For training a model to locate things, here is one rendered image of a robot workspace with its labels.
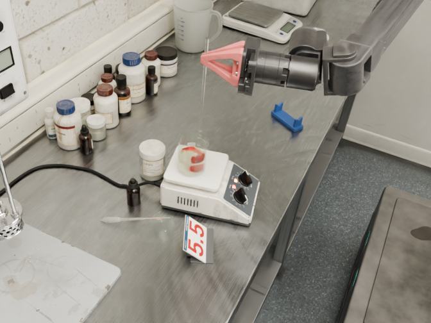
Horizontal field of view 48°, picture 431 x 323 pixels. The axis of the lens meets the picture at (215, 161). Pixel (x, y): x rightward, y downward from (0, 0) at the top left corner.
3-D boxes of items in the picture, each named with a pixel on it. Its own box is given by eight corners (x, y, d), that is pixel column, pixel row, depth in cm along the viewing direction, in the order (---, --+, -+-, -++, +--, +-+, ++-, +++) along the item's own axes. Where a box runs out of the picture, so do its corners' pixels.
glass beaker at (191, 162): (170, 169, 102) (170, 138, 97) (190, 156, 106) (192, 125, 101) (194, 186, 99) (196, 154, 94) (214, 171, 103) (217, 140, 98)
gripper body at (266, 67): (245, 61, 79) (290, 68, 78) (251, 35, 87) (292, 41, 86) (240, 95, 83) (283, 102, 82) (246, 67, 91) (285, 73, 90)
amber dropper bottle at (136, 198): (135, 209, 104) (134, 185, 100) (124, 203, 105) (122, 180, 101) (143, 200, 106) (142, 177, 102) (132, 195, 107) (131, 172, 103)
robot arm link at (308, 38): (357, 54, 77) (356, 95, 84) (356, 13, 85) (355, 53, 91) (282, 58, 80) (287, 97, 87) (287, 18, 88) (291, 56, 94)
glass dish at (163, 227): (154, 241, 98) (154, 234, 97) (145, 222, 102) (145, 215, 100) (179, 233, 100) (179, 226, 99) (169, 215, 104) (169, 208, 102)
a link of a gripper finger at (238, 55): (199, 47, 81) (254, 54, 81) (206, 29, 87) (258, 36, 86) (197, 82, 86) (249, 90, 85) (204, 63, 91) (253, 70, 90)
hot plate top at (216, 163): (229, 157, 108) (229, 154, 107) (217, 193, 99) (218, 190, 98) (177, 146, 109) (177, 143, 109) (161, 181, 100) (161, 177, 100)
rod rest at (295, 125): (303, 129, 132) (306, 118, 130) (294, 132, 130) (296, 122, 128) (279, 110, 138) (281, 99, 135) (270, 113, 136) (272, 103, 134)
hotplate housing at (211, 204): (258, 188, 112) (263, 162, 107) (249, 229, 103) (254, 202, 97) (167, 168, 115) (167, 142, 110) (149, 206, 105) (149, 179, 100)
